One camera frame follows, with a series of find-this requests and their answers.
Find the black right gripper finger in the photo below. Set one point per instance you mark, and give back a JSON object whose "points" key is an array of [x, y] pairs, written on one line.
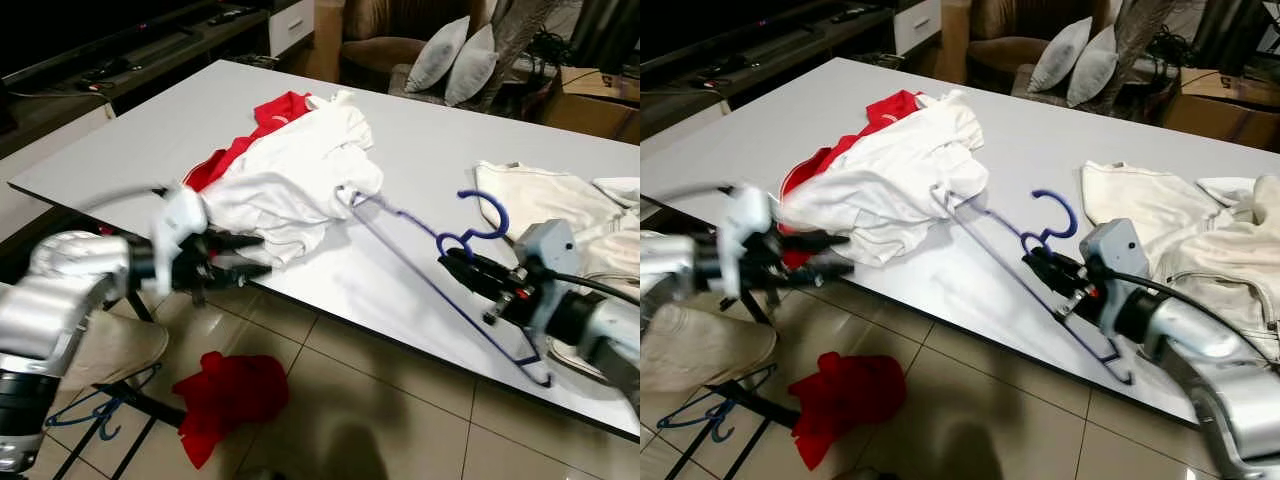
{"points": [[1048, 260], [468, 265], [1055, 280], [475, 283]]}

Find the cream jacket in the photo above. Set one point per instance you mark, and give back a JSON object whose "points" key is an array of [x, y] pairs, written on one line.
{"points": [[1150, 200], [540, 195]]}

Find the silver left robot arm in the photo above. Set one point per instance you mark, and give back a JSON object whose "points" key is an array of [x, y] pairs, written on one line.
{"points": [[50, 300], [665, 262]]}

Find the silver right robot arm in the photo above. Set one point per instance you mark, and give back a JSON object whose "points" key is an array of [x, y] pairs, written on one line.
{"points": [[1200, 340], [610, 325]]}

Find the crumpled white garment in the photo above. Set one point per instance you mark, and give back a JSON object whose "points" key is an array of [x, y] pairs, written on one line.
{"points": [[890, 170], [290, 170]]}

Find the beige garment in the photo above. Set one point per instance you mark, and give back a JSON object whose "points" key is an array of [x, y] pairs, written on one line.
{"points": [[700, 345], [110, 350]]}

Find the crumpled red garment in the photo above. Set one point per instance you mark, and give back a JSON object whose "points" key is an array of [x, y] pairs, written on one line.
{"points": [[850, 395], [230, 395]]}

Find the red garment with white trim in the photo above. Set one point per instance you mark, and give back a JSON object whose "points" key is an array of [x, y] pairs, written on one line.
{"points": [[895, 105], [280, 108]]}

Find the small white cloth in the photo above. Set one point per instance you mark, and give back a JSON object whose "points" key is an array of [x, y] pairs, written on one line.
{"points": [[1225, 190], [620, 190]]}

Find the dark television stand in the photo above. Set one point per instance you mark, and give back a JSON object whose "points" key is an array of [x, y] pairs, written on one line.
{"points": [[770, 60], [150, 65]]}

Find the cardboard box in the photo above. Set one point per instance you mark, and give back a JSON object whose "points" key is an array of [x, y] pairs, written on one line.
{"points": [[1220, 115], [590, 110]]}

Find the grey pillow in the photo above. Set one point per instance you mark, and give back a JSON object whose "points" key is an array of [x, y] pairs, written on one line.
{"points": [[1062, 55], [1092, 65], [472, 65], [440, 55]]}

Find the grey patterned throw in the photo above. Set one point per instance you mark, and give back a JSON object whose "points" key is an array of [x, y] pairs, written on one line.
{"points": [[520, 40], [1140, 35]]}

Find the brown armchair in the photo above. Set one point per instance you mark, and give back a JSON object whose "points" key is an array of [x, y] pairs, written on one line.
{"points": [[375, 30], [1000, 25]]}

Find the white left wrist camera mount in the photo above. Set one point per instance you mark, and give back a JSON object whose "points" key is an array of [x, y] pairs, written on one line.
{"points": [[745, 220], [180, 225]]}

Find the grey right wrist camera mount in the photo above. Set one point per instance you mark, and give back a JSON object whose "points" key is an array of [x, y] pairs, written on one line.
{"points": [[1115, 245], [545, 250]]}

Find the black metal rack frame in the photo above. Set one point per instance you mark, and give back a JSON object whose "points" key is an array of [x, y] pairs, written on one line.
{"points": [[765, 405], [150, 405]]}

